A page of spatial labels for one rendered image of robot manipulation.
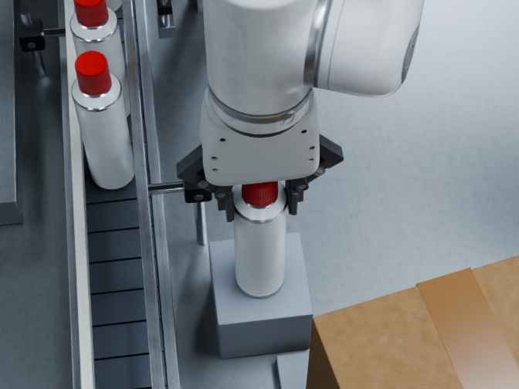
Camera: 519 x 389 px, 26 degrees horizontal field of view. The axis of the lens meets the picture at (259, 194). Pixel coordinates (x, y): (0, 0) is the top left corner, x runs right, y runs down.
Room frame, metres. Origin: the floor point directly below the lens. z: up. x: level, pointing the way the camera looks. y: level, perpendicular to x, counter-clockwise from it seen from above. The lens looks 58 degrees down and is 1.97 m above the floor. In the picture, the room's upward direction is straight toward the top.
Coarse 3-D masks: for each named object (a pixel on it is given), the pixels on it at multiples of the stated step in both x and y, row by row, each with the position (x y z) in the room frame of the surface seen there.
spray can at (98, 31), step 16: (80, 0) 0.78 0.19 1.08; (96, 0) 0.78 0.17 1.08; (80, 16) 0.78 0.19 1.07; (96, 16) 0.78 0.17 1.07; (112, 16) 0.79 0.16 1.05; (80, 32) 0.77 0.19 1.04; (96, 32) 0.77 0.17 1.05; (112, 32) 0.78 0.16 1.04; (80, 48) 0.77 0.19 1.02; (96, 48) 0.76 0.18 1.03; (112, 48) 0.77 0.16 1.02; (112, 64) 0.77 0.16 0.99; (128, 96) 0.79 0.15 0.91; (128, 112) 0.78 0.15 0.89
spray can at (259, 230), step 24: (240, 192) 0.55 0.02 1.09; (264, 192) 0.53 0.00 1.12; (240, 216) 0.53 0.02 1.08; (264, 216) 0.52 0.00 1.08; (240, 240) 0.53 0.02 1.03; (264, 240) 0.52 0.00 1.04; (240, 264) 0.53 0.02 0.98; (264, 264) 0.52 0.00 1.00; (240, 288) 0.53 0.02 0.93; (264, 288) 0.52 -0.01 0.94
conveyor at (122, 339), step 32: (128, 128) 0.76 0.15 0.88; (96, 192) 0.67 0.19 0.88; (128, 192) 0.67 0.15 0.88; (96, 224) 0.63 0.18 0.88; (128, 224) 0.63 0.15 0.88; (96, 256) 0.59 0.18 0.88; (128, 256) 0.59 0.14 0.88; (96, 288) 0.55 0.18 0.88; (128, 288) 0.55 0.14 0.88; (96, 320) 0.51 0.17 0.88; (128, 320) 0.51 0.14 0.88; (160, 320) 0.51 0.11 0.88; (96, 352) 0.48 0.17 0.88; (128, 352) 0.48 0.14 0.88; (96, 384) 0.44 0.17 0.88; (128, 384) 0.44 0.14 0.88
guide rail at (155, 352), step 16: (128, 0) 0.89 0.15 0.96; (128, 16) 0.87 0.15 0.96; (128, 32) 0.84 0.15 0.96; (128, 48) 0.82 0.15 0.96; (128, 64) 0.79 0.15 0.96; (128, 80) 0.77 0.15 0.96; (144, 160) 0.66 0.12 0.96; (144, 176) 0.64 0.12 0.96; (144, 192) 0.62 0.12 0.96; (144, 208) 0.60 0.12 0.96; (144, 224) 0.58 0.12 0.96; (144, 240) 0.57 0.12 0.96; (144, 256) 0.55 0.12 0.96; (144, 272) 0.53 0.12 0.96; (144, 288) 0.51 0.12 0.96; (160, 336) 0.46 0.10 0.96; (160, 352) 0.44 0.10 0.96; (160, 368) 0.42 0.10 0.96; (160, 384) 0.41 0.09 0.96
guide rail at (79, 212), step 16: (64, 0) 0.93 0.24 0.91; (80, 144) 0.72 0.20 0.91; (80, 160) 0.70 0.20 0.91; (80, 176) 0.67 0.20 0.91; (80, 192) 0.65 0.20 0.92; (80, 208) 0.63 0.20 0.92; (80, 224) 0.61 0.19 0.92; (80, 240) 0.59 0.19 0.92; (80, 256) 0.57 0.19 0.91; (80, 272) 0.55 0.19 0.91; (80, 288) 0.53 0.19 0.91; (80, 304) 0.52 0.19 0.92; (80, 320) 0.50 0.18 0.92; (80, 336) 0.48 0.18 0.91; (80, 352) 0.46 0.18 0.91; (80, 368) 0.44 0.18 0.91
